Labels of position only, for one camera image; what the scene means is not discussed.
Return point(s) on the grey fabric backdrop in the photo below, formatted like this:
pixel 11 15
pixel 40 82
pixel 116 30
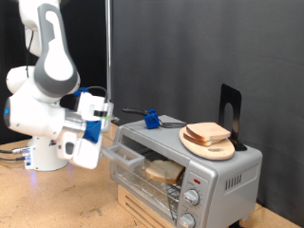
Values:
pixel 190 47

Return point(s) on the black metal bookend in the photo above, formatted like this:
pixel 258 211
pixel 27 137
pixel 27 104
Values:
pixel 226 98

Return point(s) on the silver oven knob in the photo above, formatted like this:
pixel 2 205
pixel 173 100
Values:
pixel 191 197
pixel 186 221

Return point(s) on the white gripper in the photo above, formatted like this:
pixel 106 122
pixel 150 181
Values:
pixel 87 155

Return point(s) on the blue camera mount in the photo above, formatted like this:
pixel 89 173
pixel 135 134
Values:
pixel 92 131

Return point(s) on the silver toaster oven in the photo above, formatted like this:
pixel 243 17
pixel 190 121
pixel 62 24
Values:
pixel 228 164

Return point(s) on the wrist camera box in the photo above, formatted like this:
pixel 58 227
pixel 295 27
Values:
pixel 106 112

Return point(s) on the white bread slice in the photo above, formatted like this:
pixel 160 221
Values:
pixel 167 171

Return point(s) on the black fabric backdrop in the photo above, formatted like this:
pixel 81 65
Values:
pixel 88 47

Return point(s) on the toasted bread slice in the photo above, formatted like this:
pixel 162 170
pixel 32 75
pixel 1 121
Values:
pixel 207 131
pixel 193 140

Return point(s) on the round wooden board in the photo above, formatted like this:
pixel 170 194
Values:
pixel 215 153

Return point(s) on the silver metal pole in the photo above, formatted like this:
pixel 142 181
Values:
pixel 109 47

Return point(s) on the metal spatula with blue block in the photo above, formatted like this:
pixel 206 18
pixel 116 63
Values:
pixel 152 119

